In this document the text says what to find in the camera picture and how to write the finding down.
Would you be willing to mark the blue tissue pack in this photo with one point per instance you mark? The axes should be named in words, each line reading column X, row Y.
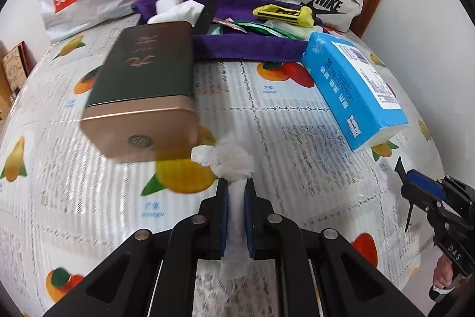
column 352, row 90

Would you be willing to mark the white soft cloth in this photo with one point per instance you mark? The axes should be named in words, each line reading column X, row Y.
column 178, row 13

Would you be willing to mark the purple towel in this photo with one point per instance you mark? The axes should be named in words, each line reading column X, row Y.
column 252, row 47

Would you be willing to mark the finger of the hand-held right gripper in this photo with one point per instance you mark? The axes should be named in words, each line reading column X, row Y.
column 425, row 185
column 400, row 172

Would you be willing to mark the green and gold tin box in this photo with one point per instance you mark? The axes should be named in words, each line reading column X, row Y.
column 148, row 79

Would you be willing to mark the green foil packet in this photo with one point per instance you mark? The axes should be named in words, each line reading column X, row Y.
column 263, row 29

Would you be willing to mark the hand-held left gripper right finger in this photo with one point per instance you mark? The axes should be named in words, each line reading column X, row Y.
column 249, row 218

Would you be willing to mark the brown printed paper box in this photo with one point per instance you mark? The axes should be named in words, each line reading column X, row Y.
column 15, row 66

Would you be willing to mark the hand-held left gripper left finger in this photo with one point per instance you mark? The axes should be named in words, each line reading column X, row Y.
column 223, row 218

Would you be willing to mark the person's right hand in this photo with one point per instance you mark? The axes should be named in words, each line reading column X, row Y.
column 443, row 276

